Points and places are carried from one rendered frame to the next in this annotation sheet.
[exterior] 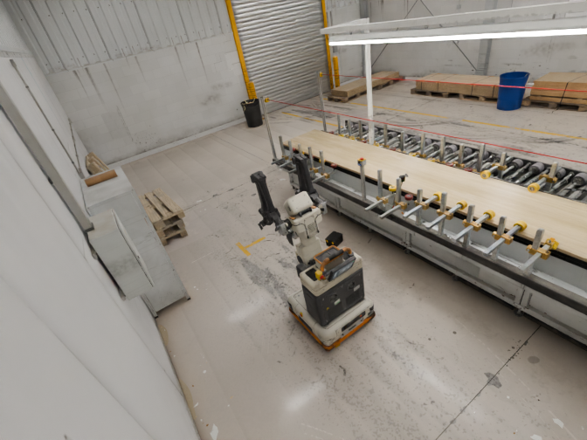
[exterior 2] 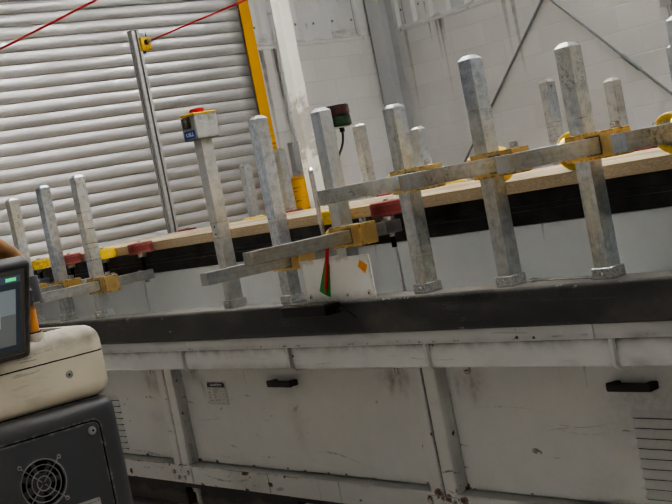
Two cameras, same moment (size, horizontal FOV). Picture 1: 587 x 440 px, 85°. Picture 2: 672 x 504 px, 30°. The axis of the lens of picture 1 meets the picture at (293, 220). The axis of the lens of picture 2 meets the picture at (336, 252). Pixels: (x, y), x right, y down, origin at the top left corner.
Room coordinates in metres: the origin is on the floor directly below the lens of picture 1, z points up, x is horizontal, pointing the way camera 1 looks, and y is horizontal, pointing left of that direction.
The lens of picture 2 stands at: (-0.11, -0.56, 0.97)
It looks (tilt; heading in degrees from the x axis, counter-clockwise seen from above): 3 degrees down; 350
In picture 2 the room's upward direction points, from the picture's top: 11 degrees counter-clockwise
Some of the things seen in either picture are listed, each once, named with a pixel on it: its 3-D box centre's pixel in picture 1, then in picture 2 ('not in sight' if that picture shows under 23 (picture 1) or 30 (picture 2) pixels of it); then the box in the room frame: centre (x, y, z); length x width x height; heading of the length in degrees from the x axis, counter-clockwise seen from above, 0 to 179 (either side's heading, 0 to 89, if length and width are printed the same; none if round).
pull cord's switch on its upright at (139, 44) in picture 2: (323, 105); (162, 152); (5.53, -0.91, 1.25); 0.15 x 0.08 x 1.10; 28
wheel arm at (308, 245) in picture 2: (396, 209); (325, 242); (2.67, -1.05, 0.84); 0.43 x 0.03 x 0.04; 118
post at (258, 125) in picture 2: (380, 189); (275, 211); (2.97, -0.99, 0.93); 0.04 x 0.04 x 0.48; 28
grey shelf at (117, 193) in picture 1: (137, 242); not in sight; (3.19, 1.84, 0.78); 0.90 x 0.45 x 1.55; 28
